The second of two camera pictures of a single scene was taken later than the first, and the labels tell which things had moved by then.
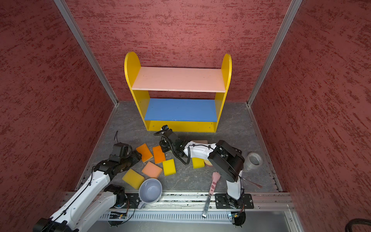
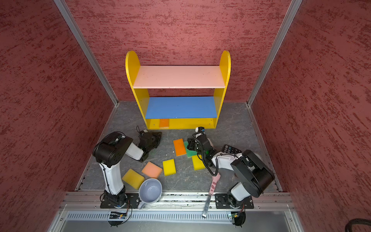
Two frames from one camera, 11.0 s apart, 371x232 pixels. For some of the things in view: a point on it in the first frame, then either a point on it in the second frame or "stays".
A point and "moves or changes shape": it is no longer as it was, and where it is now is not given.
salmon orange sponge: [152, 170] stays
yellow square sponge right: [197, 162] stays
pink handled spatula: [216, 177] stays
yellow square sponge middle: [169, 167] stays
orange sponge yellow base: [145, 152] moves or changes shape
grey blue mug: [149, 191] stays
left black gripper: [136, 158] to [157, 137]
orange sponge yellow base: [159, 156] moves or changes shape
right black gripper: [163, 144] to [191, 143]
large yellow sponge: [134, 179] stays
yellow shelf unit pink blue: [179, 99] stays
